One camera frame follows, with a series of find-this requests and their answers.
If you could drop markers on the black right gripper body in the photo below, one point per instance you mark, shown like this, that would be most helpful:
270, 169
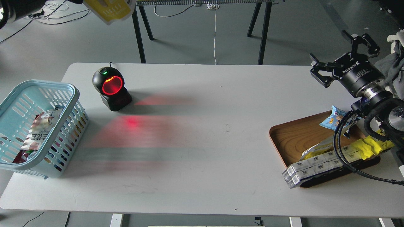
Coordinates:
357, 75

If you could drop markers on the black power adapter on floor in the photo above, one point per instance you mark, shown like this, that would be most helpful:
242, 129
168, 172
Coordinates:
37, 14

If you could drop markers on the light blue plastic basket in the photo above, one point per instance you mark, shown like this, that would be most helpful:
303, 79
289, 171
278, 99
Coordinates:
18, 111

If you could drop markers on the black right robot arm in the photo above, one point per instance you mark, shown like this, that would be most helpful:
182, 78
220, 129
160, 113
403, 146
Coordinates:
381, 111

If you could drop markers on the red white snack bag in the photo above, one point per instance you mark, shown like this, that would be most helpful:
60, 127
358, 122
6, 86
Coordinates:
37, 134

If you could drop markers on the brown wooden tray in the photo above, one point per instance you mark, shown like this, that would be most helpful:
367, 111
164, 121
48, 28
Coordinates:
291, 139

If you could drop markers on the yellow cartoon snack bag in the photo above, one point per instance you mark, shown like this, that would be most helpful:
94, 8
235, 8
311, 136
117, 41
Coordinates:
369, 147

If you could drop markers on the yellow white snack pouch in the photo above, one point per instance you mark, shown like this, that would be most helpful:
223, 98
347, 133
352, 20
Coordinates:
320, 148

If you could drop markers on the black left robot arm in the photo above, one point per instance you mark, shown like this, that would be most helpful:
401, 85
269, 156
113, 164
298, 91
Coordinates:
13, 10

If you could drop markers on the blue snack packet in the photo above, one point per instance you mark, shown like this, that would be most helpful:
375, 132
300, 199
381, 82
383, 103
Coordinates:
332, 121

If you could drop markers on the black barcode scanner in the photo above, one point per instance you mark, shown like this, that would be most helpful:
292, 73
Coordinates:
110, 84

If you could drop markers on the yellow nut snack pouch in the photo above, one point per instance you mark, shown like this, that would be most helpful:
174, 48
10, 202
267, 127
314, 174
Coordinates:
110, 11

